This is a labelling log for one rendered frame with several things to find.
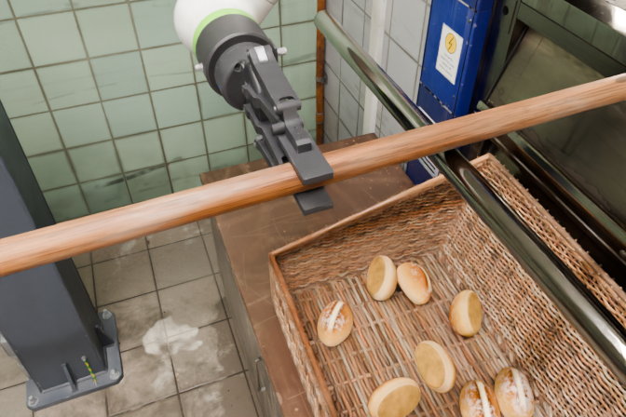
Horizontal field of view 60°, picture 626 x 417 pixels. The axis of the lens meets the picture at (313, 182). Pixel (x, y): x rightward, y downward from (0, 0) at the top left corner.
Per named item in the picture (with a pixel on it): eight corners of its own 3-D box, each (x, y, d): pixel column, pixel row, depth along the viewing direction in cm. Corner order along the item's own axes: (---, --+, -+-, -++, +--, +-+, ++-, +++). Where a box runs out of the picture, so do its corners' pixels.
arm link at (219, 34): (194, 87, 72) (183, 21, 66) (278, 70, 75) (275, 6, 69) (205, 112, 68) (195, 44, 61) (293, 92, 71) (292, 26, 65)
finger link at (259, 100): (275, 88, 62) (274, 76, 62) (311, 128, 54) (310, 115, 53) (242, 95, 61) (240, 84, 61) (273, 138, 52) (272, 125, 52)
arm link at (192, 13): (211, 52, 85) (151, 13, 78) (262, -13, 82) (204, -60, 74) (237, 99, 75) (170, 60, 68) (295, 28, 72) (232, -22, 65)
